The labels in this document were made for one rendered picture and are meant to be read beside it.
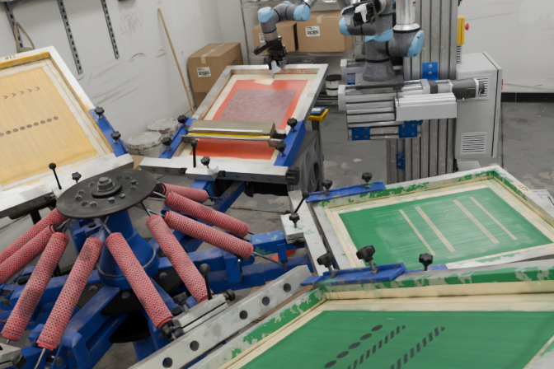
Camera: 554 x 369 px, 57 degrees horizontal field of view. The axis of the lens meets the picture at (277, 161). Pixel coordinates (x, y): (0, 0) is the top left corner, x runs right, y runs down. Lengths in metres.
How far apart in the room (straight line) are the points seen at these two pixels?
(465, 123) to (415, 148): 0.28
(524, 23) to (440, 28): 3.11
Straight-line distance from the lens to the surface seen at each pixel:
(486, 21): 5.68
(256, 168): 2.03
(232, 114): 2.53
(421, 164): 2.84
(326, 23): 5.41
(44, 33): 4.23
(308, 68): 2.66
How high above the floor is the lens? 1.98
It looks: 25 degrees down
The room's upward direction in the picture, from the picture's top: 7 degrees counter-clockwise
